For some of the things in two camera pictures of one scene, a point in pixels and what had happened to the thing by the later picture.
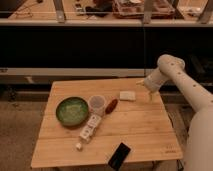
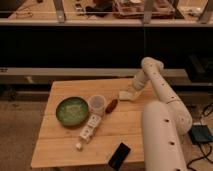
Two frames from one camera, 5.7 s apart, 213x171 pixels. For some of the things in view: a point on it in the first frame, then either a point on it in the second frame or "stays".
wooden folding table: [86, 120] stays
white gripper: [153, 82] to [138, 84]
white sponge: [127, 95] stays
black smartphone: [119, 156] stays
